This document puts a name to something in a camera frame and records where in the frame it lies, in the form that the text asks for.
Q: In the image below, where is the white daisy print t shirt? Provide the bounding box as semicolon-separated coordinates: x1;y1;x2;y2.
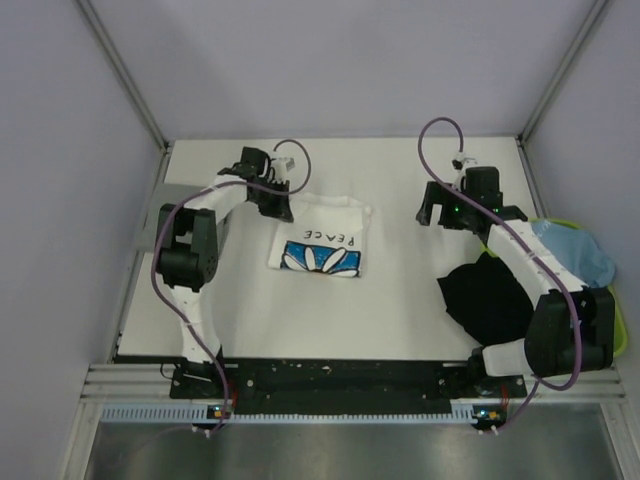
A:
267;193;372;278

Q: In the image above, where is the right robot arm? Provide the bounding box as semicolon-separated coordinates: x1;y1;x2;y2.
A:
416;162;615;396

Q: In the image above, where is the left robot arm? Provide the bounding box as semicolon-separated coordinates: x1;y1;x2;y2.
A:
151;147;295;397

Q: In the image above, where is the folded grey t shirt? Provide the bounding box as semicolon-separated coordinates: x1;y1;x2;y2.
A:
136;183;202;253

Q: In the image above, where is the light blue t shirt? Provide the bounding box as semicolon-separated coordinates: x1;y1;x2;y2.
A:
531;219;616;288

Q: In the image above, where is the black t shirt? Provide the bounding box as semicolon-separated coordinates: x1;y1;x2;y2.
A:
437;252;533;346

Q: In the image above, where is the green plastic basket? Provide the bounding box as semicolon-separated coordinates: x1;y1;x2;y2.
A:
474;217;629;359

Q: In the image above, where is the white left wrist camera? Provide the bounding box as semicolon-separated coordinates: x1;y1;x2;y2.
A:
271;156;296;177

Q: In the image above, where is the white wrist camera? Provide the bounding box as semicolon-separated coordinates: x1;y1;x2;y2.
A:
271;156;296;177
452;152;478;171

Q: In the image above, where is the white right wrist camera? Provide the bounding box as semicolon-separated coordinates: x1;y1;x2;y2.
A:
452;152;478;171

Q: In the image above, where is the right aluminium corner post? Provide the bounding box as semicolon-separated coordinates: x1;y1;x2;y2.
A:
518;0;613;146

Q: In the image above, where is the aluminium corner post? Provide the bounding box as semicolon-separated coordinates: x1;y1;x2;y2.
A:
72;0;169;151
518;0;613;146

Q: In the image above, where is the left aluminium corner post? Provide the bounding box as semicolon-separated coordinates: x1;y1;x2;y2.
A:
72;0;169;151

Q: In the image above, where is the aluminium front frame rail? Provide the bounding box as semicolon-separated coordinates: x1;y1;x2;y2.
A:
79;360;626;404

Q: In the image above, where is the grey slotted cable duct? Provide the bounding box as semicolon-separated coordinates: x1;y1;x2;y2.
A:
100;403;499;426

